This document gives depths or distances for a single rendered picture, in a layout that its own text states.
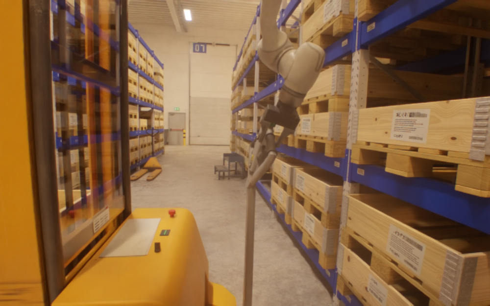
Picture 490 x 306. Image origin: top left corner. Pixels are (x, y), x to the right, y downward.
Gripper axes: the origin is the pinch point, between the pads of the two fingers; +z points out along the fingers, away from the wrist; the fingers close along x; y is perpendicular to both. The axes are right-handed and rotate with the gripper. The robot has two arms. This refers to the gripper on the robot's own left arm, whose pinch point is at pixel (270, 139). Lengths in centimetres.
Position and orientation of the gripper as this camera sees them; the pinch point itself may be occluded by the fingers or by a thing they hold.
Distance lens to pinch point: 97.3
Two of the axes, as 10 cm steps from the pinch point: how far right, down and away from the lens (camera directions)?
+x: -9.4, -2.9, -1.7
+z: -3.3, 7.7, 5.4
